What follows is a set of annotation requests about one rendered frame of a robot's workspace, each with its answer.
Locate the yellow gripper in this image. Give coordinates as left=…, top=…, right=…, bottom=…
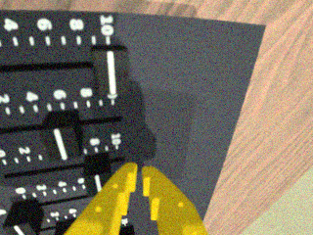
left=64, top=163, right=208, bottom=235

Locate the black lighting desk panel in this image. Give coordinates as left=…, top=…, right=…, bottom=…
left=0, top=10, right=266, bottom=235

